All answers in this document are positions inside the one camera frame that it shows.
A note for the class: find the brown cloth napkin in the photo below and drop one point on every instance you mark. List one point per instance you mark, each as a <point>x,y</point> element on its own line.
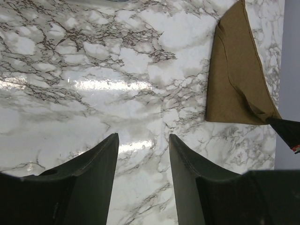
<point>237,91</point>

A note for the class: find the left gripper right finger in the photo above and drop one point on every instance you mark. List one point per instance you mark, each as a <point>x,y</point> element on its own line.
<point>207,194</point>

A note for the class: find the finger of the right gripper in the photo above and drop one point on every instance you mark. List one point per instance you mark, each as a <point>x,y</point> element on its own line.
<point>289,131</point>

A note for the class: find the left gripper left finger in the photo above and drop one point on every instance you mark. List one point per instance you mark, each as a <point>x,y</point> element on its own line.
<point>77,192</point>

